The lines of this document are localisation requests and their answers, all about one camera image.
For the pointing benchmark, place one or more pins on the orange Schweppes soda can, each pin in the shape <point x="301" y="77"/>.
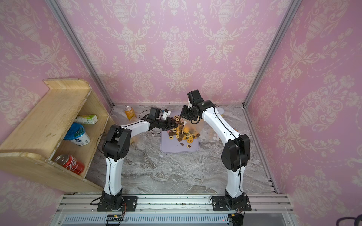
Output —
<point x="130" y="113"/>

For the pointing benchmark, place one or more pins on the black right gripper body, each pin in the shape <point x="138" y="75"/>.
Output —
<point x="189" y="113"/>

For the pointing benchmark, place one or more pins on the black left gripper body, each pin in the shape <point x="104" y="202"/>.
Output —
<point x="163" y="124"/>

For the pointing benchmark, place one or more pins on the lilac plastic tray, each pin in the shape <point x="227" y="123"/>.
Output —
<point x="172" y="146"/>

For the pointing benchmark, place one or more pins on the green white carton box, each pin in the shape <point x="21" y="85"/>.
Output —
<point x="86" y="119"/>

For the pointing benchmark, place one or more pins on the aluminium frame post left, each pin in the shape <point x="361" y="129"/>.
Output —
<point x="69" y="31"/>

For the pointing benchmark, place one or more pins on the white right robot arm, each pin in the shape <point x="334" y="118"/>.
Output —
<point x="236" y="151"/>

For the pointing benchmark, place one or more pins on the red soda can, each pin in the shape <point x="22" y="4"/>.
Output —
<point x="70" y="163"/>

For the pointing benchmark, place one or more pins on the yellow tin can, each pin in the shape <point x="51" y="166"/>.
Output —
<point x="220" y="111"/>

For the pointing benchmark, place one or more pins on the wooden shelf unit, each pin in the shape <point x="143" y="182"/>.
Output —
<point x="31" y="149"/>

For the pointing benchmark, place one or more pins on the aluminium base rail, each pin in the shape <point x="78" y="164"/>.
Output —
<point x="176" y="210"/>

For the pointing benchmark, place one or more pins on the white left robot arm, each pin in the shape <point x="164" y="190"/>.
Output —
<point x="117" y="145"/>

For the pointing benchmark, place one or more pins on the aluminium frame post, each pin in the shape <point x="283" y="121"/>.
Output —
<point x="69" y="31"/>
<point x="285" y="23"/>

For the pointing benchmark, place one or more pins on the blue lid white tub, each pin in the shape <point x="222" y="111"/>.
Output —
<point x="77" y="135"/>

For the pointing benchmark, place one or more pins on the ziploc bag with yellow chick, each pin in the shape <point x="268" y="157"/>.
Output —
<point x="194" y="128"/>

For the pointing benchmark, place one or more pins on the aluminium frame post right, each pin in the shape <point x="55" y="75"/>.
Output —
<point x="285" y="23"/>

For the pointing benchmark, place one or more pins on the clear ziploc bag of cookies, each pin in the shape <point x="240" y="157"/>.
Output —
<point x="135" y="140"/>

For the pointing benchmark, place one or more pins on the pile of assorted cookies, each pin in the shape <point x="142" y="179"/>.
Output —
<point x="181" y="136"/>

